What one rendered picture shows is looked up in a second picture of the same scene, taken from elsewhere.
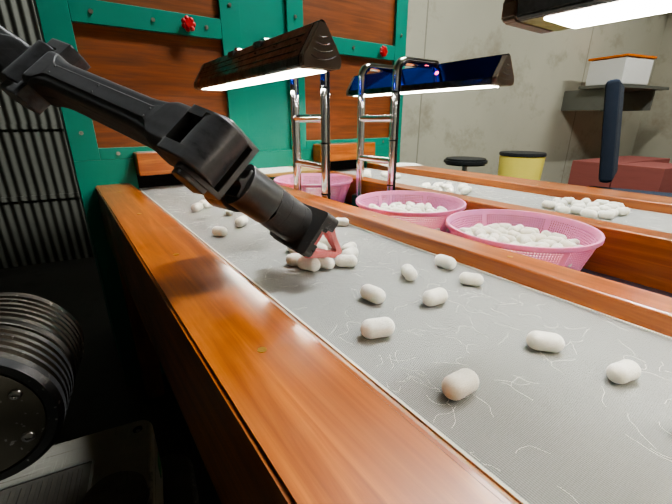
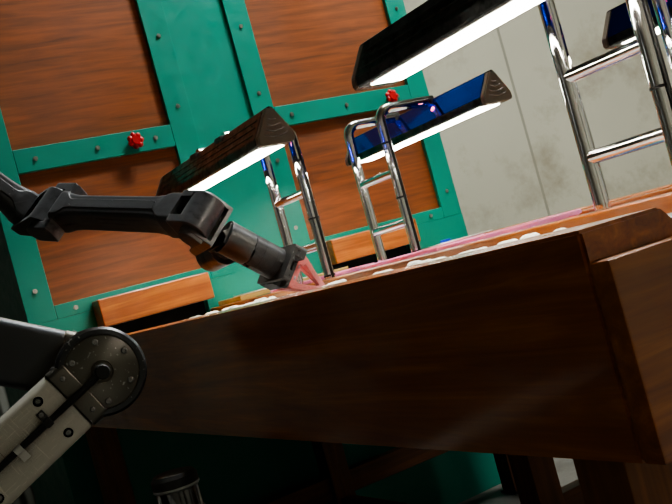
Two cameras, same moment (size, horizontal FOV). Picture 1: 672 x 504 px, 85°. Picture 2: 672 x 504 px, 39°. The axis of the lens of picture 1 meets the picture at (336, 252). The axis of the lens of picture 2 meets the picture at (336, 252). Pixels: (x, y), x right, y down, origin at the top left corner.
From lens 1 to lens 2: 109 cm
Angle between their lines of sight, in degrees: 21
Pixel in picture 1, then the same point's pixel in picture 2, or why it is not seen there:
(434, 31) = (514, 28)
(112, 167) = (70, 326)
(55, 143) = not seen: outside the picture
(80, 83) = (97, 203)
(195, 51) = (147, 167)
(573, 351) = not seen: hidden behind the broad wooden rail
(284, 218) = (262, 254)
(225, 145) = (209, 208)
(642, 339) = not seen: hidden behind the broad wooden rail
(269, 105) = (248, 206)
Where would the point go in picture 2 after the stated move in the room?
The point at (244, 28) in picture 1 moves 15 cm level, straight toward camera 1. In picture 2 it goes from (199, 125) to (197, 115)
